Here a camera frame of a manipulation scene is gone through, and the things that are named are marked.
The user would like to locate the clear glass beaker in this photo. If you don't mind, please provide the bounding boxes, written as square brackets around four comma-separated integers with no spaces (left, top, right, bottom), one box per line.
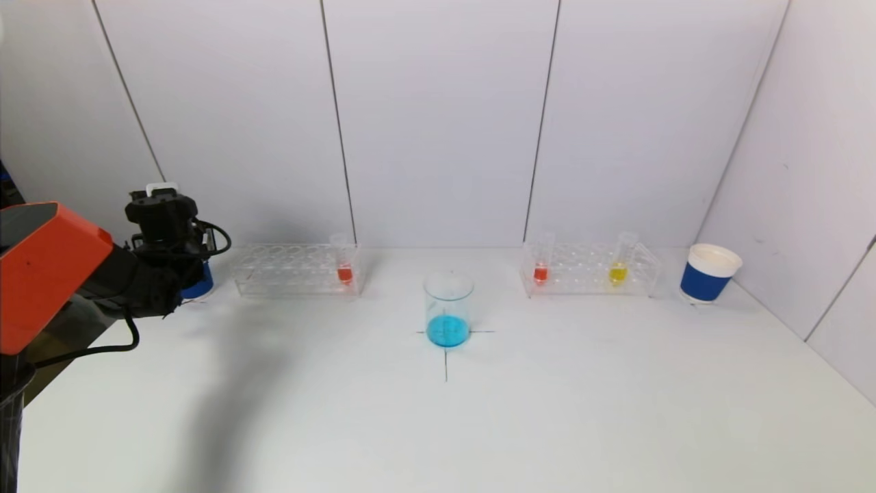
[422,270,475,349]

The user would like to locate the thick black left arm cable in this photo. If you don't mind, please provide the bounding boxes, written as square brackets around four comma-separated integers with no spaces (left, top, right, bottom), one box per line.
[33,312,142,368]

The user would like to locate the clear acrylic test tube rack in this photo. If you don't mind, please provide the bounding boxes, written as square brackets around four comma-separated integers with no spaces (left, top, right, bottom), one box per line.
[520,239,663,299]
[229,242,368,297]

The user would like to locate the thin black left camera cable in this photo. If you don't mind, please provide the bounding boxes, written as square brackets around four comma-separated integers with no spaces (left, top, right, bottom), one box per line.
[194,218,233,260]

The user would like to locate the yellow pigment test tube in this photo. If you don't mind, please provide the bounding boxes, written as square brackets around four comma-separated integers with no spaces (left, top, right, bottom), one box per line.
[608,231,639,288]

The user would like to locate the blue and white paper cup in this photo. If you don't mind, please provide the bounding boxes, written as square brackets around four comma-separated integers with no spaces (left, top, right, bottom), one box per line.
[680,243,744,305]
[179,259,215,301]

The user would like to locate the red pigment test tube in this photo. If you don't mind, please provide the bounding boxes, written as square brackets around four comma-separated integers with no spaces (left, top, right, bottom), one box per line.
[331,233,357,287]
[532,232,556,286]

